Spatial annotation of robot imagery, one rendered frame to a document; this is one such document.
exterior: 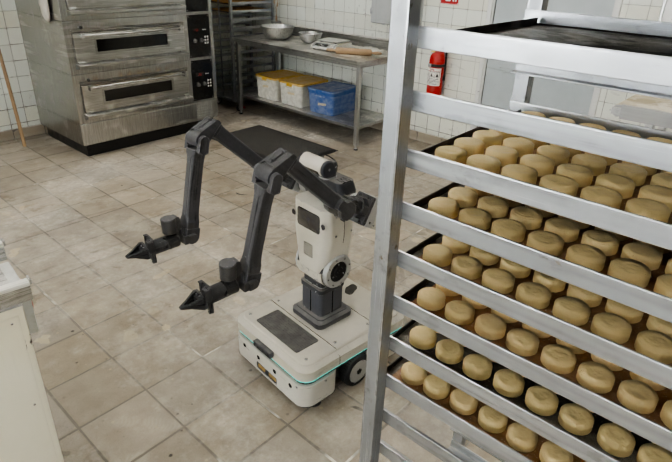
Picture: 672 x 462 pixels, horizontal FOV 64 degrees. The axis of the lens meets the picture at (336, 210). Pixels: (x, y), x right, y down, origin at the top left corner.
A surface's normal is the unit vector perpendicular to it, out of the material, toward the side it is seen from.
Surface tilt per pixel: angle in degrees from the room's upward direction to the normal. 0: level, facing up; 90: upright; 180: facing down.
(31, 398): 90
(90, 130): 90
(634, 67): 90
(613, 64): 90
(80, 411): 0
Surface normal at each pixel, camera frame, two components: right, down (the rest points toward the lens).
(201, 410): 0.03, -0.90
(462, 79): -0.67, 0.30
